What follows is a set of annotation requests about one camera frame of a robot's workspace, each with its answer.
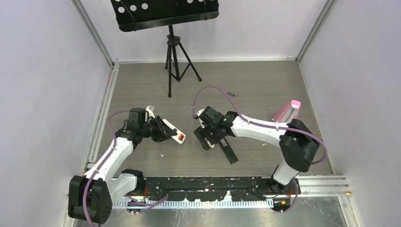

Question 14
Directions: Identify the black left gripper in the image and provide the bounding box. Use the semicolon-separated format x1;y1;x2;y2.
139;116;176;143

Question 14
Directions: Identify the white remote control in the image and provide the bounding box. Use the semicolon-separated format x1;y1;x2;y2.
162;119;186;144

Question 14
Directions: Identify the black remote control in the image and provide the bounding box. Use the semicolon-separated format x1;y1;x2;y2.
219;138;238;164

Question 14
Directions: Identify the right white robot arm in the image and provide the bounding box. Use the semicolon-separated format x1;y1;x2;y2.
194;106;320;194

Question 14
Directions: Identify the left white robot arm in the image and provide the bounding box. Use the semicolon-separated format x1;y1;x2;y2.
68;105;186;227

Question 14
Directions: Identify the pink metronome box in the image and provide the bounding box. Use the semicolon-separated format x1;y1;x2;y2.
272;100;301;123

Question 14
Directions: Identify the black music stand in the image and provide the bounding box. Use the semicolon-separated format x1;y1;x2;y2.
111;0;219;98

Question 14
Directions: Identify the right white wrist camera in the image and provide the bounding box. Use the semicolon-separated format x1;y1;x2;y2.
192;109;205;120

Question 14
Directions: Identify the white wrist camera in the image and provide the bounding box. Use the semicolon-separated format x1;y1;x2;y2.
146;105;156;119
192;109;205;120

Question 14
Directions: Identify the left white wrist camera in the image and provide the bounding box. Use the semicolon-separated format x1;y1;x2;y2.
146;105;156;119

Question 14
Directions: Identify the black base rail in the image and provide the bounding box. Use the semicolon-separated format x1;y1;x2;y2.
124;176;300;213

